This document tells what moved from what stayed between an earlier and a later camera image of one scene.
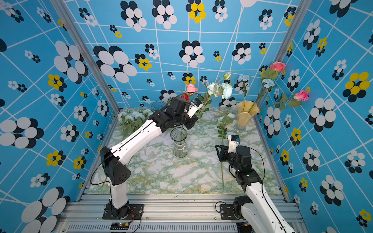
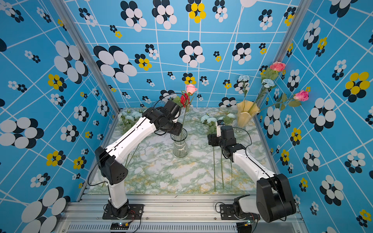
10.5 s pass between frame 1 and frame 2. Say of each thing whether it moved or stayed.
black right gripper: moved
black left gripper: moved
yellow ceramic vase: stayed
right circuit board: stayed
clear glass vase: stayed
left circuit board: stayed
